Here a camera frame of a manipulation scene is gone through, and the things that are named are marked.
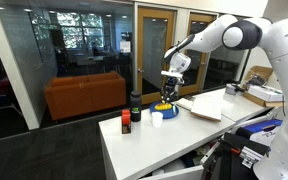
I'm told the white printed bag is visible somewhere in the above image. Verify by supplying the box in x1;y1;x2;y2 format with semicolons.
248;127;282;148

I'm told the wooden glass door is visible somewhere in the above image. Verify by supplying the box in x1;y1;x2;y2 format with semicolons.
136;7;178;106
178;12;218;98

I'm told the silver metal bracket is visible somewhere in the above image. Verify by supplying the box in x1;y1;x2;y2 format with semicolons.
239;145;264;169

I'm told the white drawer panel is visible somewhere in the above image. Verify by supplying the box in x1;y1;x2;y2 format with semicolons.
138;164;205;180

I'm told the orange sofa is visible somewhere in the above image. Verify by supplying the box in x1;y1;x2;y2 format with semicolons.
44;70;127;122

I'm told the large white book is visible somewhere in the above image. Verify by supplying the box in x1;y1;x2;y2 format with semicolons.
190;95;224;123

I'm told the black water bottle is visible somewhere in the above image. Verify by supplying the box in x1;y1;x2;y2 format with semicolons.
129;89;143;123

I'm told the open cardboard box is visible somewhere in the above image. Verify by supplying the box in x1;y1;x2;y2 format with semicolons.
242;65;285;108

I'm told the blue plate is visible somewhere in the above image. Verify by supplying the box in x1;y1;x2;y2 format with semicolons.
149;100;180;120

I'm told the white paper sign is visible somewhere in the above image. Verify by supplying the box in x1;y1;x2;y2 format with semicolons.
119;40;132;54

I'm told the small white notebook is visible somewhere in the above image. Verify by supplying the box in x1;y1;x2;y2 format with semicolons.
175;97;195;111

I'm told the white mug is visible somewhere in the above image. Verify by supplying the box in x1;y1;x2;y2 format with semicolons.
151;111;164;129

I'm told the grey tape roll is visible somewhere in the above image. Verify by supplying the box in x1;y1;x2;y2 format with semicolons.
225;83;239;96

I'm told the flat white box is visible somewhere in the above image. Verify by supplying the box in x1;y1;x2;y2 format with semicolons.
247;84;285;103

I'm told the black equipment cart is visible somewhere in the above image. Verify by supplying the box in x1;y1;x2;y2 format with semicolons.
202;132;272;180

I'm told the yellow toy food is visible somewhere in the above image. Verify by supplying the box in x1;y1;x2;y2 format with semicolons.
154;102;173;111

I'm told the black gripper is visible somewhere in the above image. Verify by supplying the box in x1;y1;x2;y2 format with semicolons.
161;76;184;103

